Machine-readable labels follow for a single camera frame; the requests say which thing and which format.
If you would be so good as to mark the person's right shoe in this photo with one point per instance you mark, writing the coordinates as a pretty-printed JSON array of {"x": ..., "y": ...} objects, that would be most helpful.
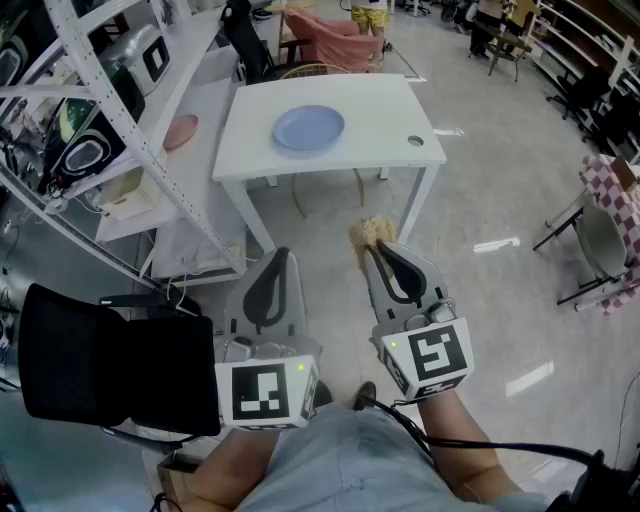
[{"x": 365, "y": 395}]

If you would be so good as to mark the white metal shelf rack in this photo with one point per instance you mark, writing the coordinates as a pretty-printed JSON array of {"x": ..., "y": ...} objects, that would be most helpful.
[{"x": 122, "y": 117}]

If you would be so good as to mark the person's left forearm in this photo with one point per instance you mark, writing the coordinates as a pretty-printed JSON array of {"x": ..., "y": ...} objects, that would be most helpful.
[{"x": 230, "y": 470}]

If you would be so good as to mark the black device pack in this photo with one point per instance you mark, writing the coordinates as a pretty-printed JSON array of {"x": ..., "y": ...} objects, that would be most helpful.
[{"x": 610, "y": 485}]

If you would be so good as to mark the blue big plate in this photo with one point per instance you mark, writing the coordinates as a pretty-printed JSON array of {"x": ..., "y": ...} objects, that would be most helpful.
[{"x": 307, "y": 127}]

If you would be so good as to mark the person's left shoe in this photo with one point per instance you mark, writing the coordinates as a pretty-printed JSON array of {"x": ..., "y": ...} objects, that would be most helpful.
[{"x": 322, "y": 395}]

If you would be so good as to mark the white shelf unit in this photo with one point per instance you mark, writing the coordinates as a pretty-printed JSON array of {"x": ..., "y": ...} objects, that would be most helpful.
[{"x": 575, "y": 35}]

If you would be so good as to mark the black mesh office chair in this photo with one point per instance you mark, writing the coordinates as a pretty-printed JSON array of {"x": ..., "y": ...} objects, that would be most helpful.
[{"x": 100, "y": 360}]

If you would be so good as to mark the white side table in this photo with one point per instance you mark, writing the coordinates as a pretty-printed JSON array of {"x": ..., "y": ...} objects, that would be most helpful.
[{"x": 200, "y": 125}]

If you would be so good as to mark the grey chair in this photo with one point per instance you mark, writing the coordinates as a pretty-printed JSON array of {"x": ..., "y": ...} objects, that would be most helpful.
[{"x": 602, "y": 240}]

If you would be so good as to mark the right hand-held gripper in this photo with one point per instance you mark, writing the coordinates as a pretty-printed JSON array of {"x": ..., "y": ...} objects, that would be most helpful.
[{"x": 430, "y": 355}]

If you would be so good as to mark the tan scrubbing sponge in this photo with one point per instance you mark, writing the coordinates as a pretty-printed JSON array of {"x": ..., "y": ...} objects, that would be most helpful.
[{"x": 370, "y": 232}]

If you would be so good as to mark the person's light blue shirt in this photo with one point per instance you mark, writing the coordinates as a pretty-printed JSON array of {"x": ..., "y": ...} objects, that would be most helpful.
[{"x": 350, "y": 460}]

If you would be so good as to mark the pink armchair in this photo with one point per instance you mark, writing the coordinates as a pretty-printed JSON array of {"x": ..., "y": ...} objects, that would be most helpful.
[{"x": 330, "y": 42}]

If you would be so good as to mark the person's right forearm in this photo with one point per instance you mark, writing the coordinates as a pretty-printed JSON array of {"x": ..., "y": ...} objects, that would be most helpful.
[{"x": 450, "y": 425}]

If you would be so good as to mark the brown cardboard box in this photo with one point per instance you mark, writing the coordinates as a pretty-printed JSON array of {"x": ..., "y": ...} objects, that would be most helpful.
[{"x": 175, "y": 475}]

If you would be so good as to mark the black high-back office chair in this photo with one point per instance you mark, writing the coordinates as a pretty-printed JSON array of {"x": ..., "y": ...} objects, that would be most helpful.
[{"x": 250, "y": 45}]

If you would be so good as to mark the olive chair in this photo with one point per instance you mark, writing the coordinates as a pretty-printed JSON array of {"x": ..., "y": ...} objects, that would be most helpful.
[{"x": 505, "y": 47}]

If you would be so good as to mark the person's shoe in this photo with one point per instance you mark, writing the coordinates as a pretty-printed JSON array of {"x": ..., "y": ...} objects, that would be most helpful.
[
  {"x": 365, "y": 395},
  {"x": 322, "y": 395}
]

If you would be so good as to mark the dark green storage box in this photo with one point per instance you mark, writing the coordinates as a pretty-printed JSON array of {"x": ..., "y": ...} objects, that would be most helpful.
[{"x": 100, "y": 135}]

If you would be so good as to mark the black swivel chair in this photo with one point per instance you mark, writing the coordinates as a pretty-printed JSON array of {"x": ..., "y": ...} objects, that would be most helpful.
[{"x": 580, "y": 92}]

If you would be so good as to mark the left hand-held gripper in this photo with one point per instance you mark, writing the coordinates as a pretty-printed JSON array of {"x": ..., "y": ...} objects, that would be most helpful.
[{"x": 260, "y": 395}]

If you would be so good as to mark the silver appliance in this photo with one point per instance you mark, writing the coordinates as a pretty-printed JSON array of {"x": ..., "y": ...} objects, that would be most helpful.
[{"x": 132, "y": 47}]

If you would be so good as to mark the cream perforated basket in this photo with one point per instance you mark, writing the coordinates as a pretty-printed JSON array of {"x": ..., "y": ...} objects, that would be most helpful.
[{"x": 130, "y": 197}]

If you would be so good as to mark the pink plate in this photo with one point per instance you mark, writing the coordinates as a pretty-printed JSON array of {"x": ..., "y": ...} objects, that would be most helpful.
[{"x": 182, "y": 131}]

